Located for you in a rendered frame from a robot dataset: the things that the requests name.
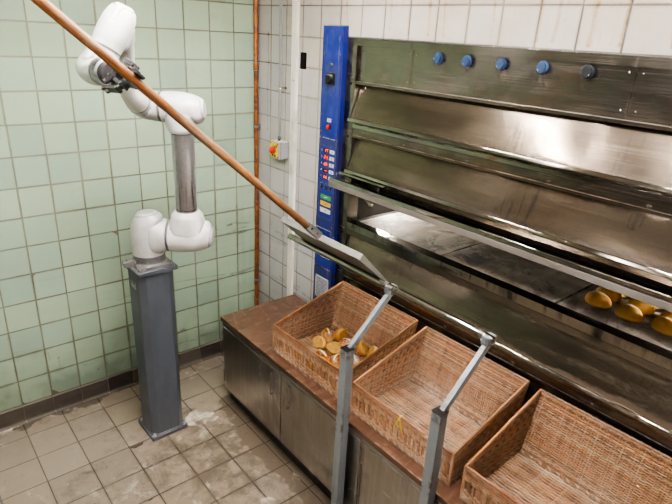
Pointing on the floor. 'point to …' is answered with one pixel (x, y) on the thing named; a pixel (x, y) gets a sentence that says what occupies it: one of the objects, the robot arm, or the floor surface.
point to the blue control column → (332, 39)
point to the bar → (352, 373)
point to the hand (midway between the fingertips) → (133, 79)
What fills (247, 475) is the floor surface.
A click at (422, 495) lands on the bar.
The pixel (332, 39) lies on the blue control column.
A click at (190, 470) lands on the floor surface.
